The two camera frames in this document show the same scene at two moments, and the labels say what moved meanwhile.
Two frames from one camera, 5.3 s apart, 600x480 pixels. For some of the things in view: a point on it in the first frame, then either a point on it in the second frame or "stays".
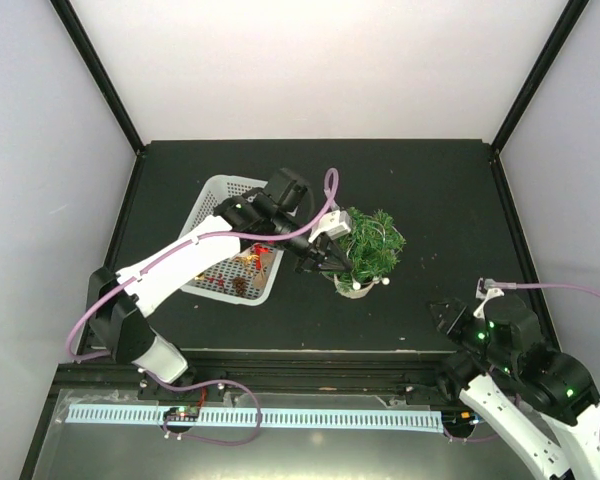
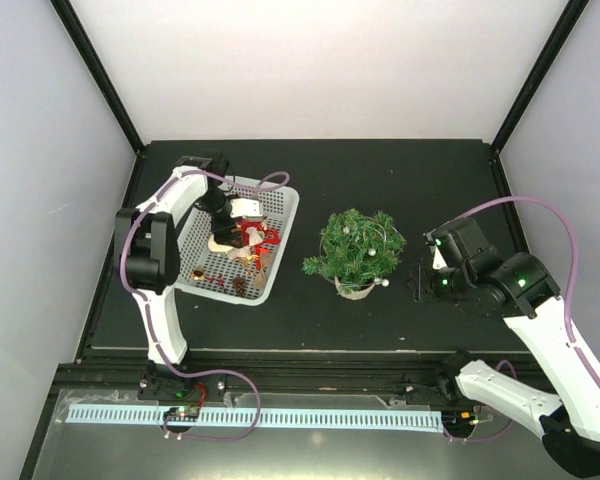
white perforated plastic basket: x=244 y=277 stays
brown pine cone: x=239 y=284 stays
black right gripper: x=448 y=319 -> x=420 y=287
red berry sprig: x=220 y=280 stays
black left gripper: x=318 y=251 -> x=225 y=237
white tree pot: x=355 y=293 stays
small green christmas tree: x=372 y=248 stays
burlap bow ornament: x=263 y=276 stays
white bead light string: x=376 y=279 -> x=371 y=252
